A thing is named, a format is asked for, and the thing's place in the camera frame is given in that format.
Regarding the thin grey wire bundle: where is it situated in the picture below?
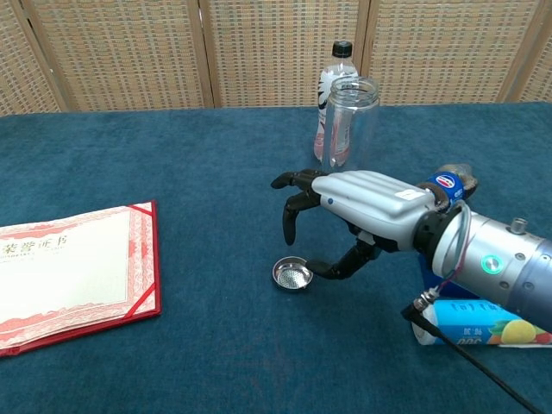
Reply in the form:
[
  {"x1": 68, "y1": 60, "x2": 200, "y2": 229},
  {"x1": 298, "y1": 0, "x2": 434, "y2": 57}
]
[{"x1": 434, "y1": 199, "x2": 474, "y2": 297}]

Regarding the wooden rattan folding screen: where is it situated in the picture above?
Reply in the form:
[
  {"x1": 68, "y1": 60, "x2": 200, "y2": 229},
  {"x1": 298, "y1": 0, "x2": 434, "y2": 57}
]
[{"x1": 0, "y1": 0, "x2": 552, "y2": 116}]

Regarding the clear glass jar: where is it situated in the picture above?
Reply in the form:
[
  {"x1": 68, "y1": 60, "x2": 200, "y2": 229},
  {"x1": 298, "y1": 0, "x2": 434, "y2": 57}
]
[{"x1": 321, "y1": 76, "x2": 381, "y2": 176}]

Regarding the blue toy building block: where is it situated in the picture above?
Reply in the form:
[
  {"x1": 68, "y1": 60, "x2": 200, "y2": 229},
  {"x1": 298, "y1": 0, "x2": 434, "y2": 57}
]
[{"x1": 417, "y1": 254, "x2": 482, "y2": 301}]

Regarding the clear water bottle black cap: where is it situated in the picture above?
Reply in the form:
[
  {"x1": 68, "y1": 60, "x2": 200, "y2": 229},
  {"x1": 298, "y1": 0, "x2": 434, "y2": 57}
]
[{"x1": 313, "y1": 40, "x2": 361, "y2": 165}]

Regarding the small cola bottle blue cap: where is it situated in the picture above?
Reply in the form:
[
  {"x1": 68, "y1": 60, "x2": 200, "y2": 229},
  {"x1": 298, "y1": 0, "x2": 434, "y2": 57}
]
[{"x1": 416, "y1": 162, "x2": 480, "y2": 213}]

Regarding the black cable with metal plug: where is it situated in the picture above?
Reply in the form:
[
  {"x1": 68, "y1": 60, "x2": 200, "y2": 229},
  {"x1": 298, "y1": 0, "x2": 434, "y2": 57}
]
[{"x1": 400, "y1": 287, "x2": 545, "y2": 414}]

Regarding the blue tablet tube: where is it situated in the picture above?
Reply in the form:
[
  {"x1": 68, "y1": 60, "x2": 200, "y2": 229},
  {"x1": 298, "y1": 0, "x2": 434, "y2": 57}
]
[{"x1": 409, "y1": 298, "x2": 552, "y2": 348}]

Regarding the teal tablecloth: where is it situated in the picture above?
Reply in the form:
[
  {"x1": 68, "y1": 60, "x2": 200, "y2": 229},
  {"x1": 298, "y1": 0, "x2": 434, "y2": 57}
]
[{"x1": 0, "y1": 101, "x2": 552, "y2": 414}]

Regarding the white certificate paper red border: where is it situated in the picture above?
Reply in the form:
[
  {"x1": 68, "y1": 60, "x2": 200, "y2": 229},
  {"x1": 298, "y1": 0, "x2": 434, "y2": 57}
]
[{"x1": 0, "y1": 204, "x2": 158, "y2": 350}]

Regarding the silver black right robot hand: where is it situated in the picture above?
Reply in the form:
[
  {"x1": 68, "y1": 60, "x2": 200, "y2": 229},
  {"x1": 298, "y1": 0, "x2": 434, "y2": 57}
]
[{"x1": 270, "y1": 168, "x2": 437, "y2": 280}]

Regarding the red certificate folder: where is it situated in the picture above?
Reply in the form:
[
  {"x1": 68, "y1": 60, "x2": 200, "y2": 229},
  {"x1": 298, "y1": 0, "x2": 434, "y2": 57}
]
[{"x1": 0, "y1": 199, "x2": 163, "y2": 358}]

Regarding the round metal strainer lid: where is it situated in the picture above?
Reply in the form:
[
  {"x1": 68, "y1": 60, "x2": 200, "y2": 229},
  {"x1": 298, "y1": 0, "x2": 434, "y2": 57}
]
[{"x1": 271, "y1": 255, "x2": 315, "y2": 295}]

